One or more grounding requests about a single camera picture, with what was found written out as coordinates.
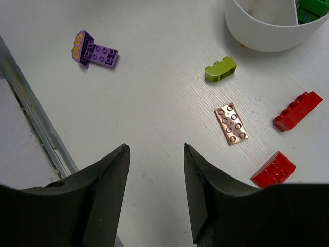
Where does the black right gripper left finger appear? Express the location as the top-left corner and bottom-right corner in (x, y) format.
(1, 144), (130, 246)

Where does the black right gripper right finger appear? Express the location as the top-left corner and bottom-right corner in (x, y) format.
(184, 144), (328, 246)

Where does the dark green square lego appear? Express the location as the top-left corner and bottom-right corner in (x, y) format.
(300, 0), (328, 17)

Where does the dark green sloped lego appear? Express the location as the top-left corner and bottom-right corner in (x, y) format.
(296, 7), (319, 25)

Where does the red curved lego brick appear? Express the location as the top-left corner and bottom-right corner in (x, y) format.
(250, 151), (296, 189)

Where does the red long lego brick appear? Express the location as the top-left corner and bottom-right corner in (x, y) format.
(273, 91), (323, 132)

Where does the purple lego assembly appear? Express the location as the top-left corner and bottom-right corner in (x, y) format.
(71, 30), (119, 69)

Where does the lime green curved lego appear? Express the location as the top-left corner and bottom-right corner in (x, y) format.
(205, 56), (237, 82)

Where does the white round divided container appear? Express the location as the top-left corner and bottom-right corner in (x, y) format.
(224, 1), (328, 52)

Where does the aluminium table front rail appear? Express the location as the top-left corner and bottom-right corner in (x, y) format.
(1, 39), (79, 178)

